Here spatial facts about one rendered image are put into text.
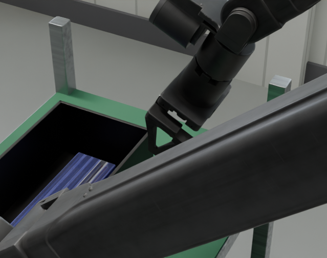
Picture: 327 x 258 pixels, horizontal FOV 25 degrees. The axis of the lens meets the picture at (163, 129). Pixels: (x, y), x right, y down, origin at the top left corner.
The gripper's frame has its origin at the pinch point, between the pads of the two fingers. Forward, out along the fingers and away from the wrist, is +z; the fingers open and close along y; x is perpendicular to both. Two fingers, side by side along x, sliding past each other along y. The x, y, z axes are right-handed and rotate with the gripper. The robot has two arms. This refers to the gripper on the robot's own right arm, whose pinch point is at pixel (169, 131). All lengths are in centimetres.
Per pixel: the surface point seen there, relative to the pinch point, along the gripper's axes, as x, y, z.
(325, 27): 17, -183, 87
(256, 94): 12, -168, 122
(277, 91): 9.4, -21.5, 0.0
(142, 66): -35, -164, 145
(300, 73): 21, -175, 106
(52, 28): -28.9, -21.6, 19.1
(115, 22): -59, -183, 150
